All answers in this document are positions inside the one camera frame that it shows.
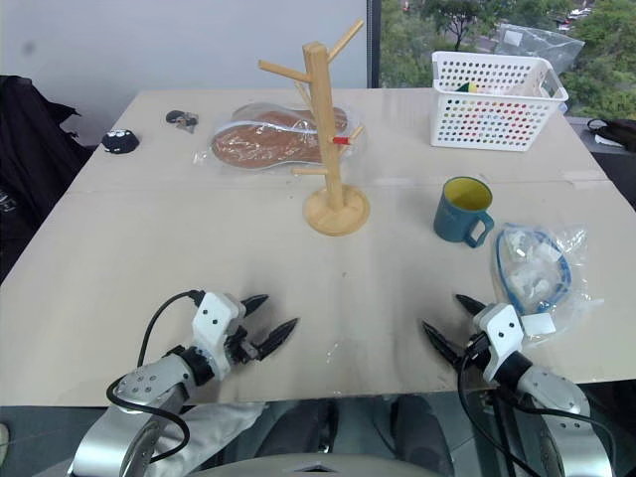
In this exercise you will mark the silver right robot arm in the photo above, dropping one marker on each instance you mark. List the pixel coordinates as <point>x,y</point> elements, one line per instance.
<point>551,392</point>

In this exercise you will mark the black pouch white paw print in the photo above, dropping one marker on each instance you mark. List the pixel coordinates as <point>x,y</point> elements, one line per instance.
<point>120,141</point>

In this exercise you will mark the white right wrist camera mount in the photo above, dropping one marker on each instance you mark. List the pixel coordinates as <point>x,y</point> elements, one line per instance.
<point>502,330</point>

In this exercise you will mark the white perforated plastic basket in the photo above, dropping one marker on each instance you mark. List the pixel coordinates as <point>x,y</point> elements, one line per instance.
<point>487,119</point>

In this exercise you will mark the white cloth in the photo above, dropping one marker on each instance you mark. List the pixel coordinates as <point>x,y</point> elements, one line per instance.
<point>218,432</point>

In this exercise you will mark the teal mug yellow inside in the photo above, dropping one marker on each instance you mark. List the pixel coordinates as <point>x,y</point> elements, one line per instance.
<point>452,218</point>

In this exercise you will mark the black jacket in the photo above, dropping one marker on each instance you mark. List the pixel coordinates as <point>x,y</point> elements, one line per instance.
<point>30,149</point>

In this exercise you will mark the clear zip bag blue seal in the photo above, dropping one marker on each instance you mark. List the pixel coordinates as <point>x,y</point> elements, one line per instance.
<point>531,278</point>

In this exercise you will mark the clear plastic bag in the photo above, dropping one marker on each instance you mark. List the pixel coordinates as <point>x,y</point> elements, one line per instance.
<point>541,45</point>

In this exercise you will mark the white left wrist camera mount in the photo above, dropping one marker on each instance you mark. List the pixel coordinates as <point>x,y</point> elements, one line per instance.
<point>213,318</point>

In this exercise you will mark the brown insoles in clear bag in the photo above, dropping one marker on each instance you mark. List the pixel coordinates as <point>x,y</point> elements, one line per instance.
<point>263,144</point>

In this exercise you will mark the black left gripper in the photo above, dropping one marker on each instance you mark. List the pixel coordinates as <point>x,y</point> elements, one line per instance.
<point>243,348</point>

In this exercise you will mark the wooden mug tree stand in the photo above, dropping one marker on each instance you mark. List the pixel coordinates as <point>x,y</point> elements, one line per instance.
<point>328,149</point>

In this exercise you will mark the bunch of keys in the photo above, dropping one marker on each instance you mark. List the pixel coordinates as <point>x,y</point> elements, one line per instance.
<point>175,117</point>

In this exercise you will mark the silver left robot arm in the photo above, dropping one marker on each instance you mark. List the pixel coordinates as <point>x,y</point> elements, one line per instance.
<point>149,382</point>

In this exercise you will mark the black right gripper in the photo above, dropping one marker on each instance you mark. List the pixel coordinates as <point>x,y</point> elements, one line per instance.
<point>477,350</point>

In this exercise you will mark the yellow green sponge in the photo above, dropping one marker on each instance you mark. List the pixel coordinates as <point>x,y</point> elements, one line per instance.
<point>467,88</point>

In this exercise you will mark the dark window frame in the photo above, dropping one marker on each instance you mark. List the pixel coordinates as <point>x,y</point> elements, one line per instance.
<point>373,45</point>

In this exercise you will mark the silver robot torso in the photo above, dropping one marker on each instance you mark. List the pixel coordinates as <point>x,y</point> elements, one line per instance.
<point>318,469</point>

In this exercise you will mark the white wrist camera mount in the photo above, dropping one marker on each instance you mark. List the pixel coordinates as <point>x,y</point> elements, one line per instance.
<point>502,330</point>
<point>213,318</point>

